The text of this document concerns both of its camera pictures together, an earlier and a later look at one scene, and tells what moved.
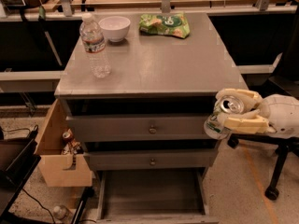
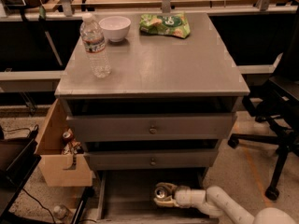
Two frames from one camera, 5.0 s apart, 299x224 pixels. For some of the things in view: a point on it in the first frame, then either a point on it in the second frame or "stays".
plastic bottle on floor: [61, 213] stays
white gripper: [281, 113] → [181, 195]
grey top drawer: [136, 128] stays
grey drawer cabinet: [146, 119] stays
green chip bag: [167, 23] stays
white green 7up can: [214, 125] → [161, 192]
